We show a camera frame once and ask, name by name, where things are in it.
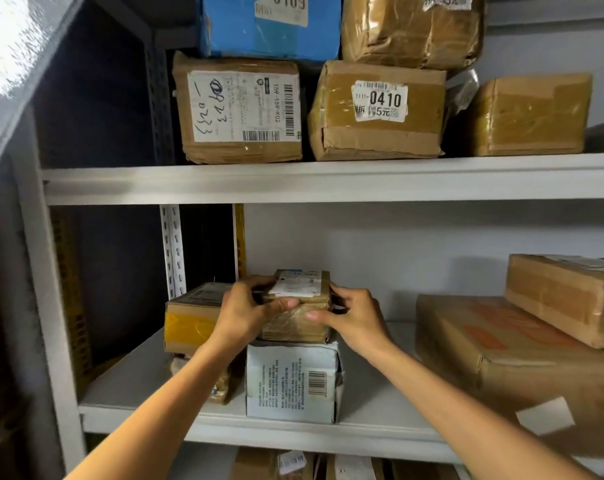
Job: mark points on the person's right hand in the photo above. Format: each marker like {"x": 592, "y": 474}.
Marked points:
{"x": 362, "y": 324}

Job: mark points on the person's left hand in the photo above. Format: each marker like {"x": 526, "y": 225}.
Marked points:
{"x": 242, "y": 319}

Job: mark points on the cardboard box blue striped label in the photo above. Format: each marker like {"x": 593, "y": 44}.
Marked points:
{"x": 292, "y": 329}

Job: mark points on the yellow fronted box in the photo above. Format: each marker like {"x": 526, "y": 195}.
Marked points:
{"x": 187, "y": 324}

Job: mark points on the white metal shelf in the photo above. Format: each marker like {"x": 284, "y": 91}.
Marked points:
{"x": 332, "y": 177}

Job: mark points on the brown box handwritten white label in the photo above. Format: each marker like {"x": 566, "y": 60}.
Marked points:
{"x": 237, "y": 152}

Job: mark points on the taped brown parcel 0410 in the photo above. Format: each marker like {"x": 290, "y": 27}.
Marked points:
{"x": 377, "y": 139}

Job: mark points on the cardboard box with black handwriting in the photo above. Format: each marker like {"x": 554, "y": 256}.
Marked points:
{"x": 556, "y": 299}

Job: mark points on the small taped box 0461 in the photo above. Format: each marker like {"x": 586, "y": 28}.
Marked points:
{"x": 526, "y": 114}

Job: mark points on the taped brown parcel 0038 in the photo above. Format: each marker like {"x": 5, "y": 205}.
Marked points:
{"x": 407, "y": 39}

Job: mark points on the person's left forearm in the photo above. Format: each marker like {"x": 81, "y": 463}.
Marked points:
{"x": 157, "y": 419}

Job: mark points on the person's right forearm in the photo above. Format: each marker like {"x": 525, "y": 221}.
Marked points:
{"x": 457, "y": 419}

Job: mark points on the cardboard parcel white label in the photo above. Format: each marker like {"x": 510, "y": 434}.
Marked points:
{"x": 352, "y": 468}

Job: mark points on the large box orange print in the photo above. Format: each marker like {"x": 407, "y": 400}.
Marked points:
{"x": 506, "y": 374}

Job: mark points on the small taped cardboard parcel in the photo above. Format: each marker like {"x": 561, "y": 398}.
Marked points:
{"x": 422, "y": 472}

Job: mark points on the yellow sticker strip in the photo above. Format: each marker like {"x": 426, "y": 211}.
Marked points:
{"x": 239, "y": 239}

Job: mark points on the dull yellow perforated upright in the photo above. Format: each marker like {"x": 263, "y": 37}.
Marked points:
{"x": 72, "y": 294}

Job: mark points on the silver softbox light reflector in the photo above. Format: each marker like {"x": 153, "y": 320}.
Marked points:
{"x": 12, "y": 69}

